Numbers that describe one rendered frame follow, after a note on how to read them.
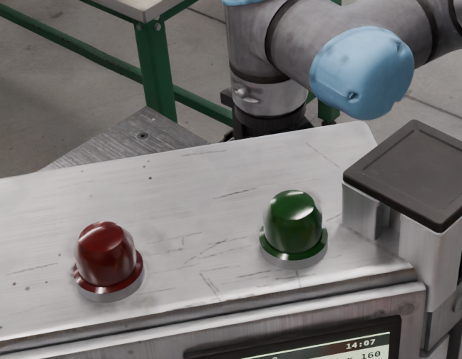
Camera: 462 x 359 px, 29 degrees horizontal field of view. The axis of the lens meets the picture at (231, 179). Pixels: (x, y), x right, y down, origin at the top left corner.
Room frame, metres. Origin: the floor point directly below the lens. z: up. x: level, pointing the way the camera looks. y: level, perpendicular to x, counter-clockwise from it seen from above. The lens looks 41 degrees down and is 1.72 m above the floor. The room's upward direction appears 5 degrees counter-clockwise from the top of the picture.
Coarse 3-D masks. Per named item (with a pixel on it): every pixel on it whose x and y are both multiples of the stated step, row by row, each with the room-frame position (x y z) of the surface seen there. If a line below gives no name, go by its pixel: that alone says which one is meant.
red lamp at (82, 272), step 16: (96, 224) 0.24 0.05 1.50; (112, 224) 0.24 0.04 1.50; (80, 240) 0.23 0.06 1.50; (96, 240) 0.23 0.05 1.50; (112, 240) 0.23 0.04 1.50; (128, 240) 0.23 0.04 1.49; (80, 256) 0.23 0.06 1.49; (96, 256) 0.22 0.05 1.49; (112, 256) 0.22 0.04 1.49; (128, 256) 0.23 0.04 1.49; (80, 272) 0.23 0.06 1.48; (96, 272) 0.22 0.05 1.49; (112, 272) 0.22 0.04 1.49; (128, 272) 0.22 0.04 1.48; (144, 272) 0.23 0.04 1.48; (80, 288) 0.22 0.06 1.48; (96, 288) 0.22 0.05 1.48; (112, 288) 0.22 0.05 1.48; (128, 288) 0.22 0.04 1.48
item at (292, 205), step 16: (288, 192) 0.25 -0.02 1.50; (304, 192) 0.25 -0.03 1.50; (272, 208) 0.24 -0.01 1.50; (288, 208) 0.24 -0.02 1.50; (304, 208) 0.24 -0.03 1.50; (320, 208) 0.24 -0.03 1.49; (272, 224) 0.23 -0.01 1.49; (288, 224) 0.23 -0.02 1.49; (304, 224) 0.23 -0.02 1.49; (320, 224) 0.23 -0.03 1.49; (272, 240) 0.23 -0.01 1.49; (288, 240) 0.23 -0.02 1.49; (304, 240) 0.23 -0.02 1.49; (320, 240) 0.23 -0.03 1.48; (272, 256) 0.23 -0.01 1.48; (288, 256) 0.23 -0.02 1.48; (304, 256) 0.23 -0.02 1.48; (320, 256) 0.23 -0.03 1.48
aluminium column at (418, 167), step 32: (416, 128) 0.27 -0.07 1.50; (384, 160) 0.26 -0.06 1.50; (416, 160) 0.25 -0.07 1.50; (448, 160) 0.25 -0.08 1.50; (352, 192) 0.25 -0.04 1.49; (384, 192) 0.24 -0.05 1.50; (416, 192) 0.24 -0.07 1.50; (448, 192) 0.24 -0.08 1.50; (352, 224) 0.25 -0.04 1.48; (384, 224) 0.25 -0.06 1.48; (416, 224) 0.22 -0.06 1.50; (448, 224) 0.22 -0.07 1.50; (416, 256) 0.22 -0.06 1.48; (448, 256) 0.22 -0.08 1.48; (448, 288) 0.22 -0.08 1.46; (448, 352) 0.24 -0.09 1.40
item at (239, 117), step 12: (228, 96) 0.73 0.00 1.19; (300, 108) 0.70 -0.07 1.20; (240, 120) 0.70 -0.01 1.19; (252, 120) 0.69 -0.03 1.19; (264, 120) 0.69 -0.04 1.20; (276, 120) 0.68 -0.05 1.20; (288, 120) 0.69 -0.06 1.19; (228, 132) 0.75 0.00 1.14; (240, 132) 0.73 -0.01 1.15; (252, 132) 0.72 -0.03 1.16; (264, 132) 0.70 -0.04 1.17
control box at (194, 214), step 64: (320, 128) 0.31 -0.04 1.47; (0, 192) 0.29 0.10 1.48; (64, 192) 0.28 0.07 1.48; (128, 192) 0.28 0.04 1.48; (192, 192) 0.27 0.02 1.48; (256, 192) 0.27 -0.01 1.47; (320, 192) 0.27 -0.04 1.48; (0, 256) 0.25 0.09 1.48; (64, 256) 0.24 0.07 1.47; (192, 256) 0.24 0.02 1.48; (256, 256) 0.24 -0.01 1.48; (384, 256) 0.23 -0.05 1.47; (0, 320) 0.22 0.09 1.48; (64, 320) 0.21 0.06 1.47; (128, 320) 0.21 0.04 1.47; (192, 320) 0.21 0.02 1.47; (256, 320) 0.21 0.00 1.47; (320, 320) 0.21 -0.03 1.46
